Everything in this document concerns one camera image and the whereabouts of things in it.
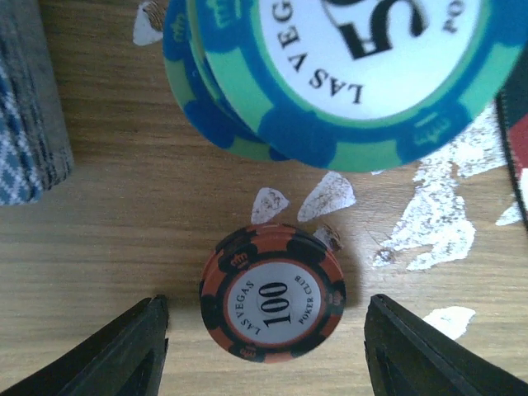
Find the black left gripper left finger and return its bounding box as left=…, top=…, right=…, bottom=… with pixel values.
left=1, top=295, right=169, bottom=395

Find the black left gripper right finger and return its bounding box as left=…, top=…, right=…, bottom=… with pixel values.
left=364, top=294, right=527, bottom=395

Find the orange 100 chip stack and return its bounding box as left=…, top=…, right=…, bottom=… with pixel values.
left=199, top=223, right=347, bottom=363

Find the playing card deck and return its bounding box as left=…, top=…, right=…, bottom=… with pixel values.
left=1, top=1, right=74, bottom=205

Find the green 50 chip stack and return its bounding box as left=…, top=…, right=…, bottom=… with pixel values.
left=163, top=1, right=527, bottom=172

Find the round red black poker mat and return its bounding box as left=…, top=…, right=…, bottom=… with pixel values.
left=494, top=88, right=528, bottom=230

